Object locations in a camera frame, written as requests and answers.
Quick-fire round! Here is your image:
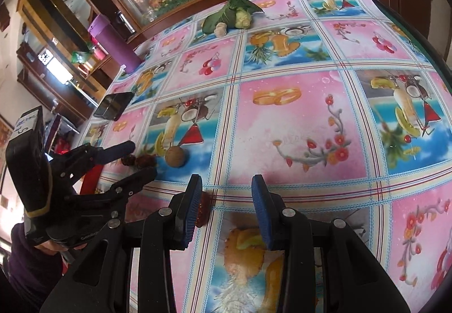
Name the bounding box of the red box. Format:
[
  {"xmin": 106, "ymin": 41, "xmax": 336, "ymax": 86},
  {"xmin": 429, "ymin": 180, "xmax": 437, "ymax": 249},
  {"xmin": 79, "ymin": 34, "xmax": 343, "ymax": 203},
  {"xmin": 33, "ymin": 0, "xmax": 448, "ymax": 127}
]
[{"xmin": 81, "ymin": 165, "xmax": 104, "ymax": 196}]

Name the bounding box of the person's left forearm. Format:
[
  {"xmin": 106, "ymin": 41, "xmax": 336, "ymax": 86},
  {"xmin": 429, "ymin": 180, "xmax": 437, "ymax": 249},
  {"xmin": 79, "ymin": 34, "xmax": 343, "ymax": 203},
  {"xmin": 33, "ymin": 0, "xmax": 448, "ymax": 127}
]
[{"xmin": 5, "ymin": 223, "xmax": 66, "ymax": 313}]

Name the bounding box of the green leafy vegetable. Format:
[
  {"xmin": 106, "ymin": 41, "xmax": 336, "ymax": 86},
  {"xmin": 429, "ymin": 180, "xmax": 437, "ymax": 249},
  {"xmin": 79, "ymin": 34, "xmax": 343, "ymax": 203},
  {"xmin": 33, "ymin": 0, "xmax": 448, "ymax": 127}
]
[{"xmin": 202, "ymin": 0, "xmax": 265, "ymax": 33}]

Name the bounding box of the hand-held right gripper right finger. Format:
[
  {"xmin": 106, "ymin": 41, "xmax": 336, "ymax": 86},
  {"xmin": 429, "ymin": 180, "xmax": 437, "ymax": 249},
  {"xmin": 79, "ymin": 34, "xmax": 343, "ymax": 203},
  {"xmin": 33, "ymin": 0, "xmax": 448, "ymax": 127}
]
[{"xmin": 251, "ymin": 175, "xmax": 412, "ymax": 313}]

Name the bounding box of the brown kiwi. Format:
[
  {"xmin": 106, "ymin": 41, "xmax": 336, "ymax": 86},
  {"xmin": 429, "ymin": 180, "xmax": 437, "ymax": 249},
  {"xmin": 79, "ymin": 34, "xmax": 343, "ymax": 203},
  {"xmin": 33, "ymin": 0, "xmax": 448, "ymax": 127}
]
[{"xmin": 165, "ymin": 146, "xmax": 186, "ymax": 168}]

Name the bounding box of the black phone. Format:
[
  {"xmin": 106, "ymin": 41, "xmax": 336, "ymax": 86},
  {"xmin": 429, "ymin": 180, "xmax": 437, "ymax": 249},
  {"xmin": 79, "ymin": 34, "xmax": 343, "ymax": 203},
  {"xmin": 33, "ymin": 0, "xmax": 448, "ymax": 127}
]
[{"xmin": 94, "ymin": 91, "xmax": 135, "ymax": 122}]

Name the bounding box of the pale green cabbage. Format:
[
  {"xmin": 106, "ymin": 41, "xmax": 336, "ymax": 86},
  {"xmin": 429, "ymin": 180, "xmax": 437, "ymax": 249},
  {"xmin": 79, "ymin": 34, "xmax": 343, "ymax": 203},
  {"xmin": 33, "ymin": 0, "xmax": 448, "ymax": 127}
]
[{"xmin": 233, "ymin": 8, "xmax": 253, "ymax": 30}]

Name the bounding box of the wooden shelf unit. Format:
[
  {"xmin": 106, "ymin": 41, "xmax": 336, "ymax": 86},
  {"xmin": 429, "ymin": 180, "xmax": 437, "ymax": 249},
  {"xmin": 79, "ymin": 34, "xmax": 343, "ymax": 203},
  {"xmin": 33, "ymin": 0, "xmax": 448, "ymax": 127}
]
[{"xmin": 16, "ymin": 0, "xmax": 115, "ymax": 120}]

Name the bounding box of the purple tumbler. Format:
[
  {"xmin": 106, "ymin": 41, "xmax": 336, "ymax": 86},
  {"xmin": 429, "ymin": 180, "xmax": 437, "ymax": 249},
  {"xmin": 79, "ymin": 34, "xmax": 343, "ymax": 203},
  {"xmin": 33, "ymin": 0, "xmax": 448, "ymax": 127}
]
[{"xmin": 88, "ymin": 14, "xmax": 140, "ymax": 74}]

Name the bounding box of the green plastic bag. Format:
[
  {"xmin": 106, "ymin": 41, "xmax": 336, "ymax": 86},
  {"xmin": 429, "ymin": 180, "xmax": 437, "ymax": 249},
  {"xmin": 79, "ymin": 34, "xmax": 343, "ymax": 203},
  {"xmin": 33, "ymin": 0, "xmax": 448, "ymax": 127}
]
[{"xmin": 71, "ymin": 50, "xmax": 94, "ymax": 65}]

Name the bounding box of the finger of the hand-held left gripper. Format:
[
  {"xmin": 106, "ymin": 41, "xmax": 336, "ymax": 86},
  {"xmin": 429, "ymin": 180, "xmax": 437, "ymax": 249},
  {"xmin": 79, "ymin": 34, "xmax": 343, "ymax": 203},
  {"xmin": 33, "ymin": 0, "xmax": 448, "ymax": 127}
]
[
  {"xmin": 53, "ymin": 141, "xmax": 136, "ymax": 177},
  {"xmin": 71, "ymin": 167, "xmax": 158, "ymax": 208}
]

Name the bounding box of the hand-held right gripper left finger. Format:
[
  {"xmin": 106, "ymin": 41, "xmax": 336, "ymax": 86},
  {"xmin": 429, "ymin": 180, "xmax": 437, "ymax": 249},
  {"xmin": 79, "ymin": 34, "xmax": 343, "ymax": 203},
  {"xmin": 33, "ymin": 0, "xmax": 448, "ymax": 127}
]
[{"xmin": 39, "ymin": 175, "xmax": 205, "ymax": 313}]

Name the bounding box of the dark wooden cabinet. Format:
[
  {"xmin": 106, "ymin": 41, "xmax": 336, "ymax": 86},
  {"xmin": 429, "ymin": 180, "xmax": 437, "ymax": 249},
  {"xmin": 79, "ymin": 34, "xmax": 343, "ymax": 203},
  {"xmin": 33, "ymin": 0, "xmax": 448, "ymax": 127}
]
[{"xmin": 367, "ymin": 0, "xmax": 433, "ymax": 29}]

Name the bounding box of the red date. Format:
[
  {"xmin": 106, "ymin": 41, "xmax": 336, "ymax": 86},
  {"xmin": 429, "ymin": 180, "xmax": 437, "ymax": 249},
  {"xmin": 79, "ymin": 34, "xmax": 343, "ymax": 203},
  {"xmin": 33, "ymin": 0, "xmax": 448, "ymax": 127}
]
[{"xmin": 196, "ymin": 191, "xmax": 211, "ymax": 228}]

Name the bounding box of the person's left hand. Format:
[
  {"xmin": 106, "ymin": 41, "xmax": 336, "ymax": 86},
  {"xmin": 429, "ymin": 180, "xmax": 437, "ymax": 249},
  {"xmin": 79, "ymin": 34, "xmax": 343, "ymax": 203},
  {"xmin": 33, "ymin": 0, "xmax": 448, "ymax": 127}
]
[{"xmin": 35, "ymin": 239, "xmax": 89, "ymax": 257}]

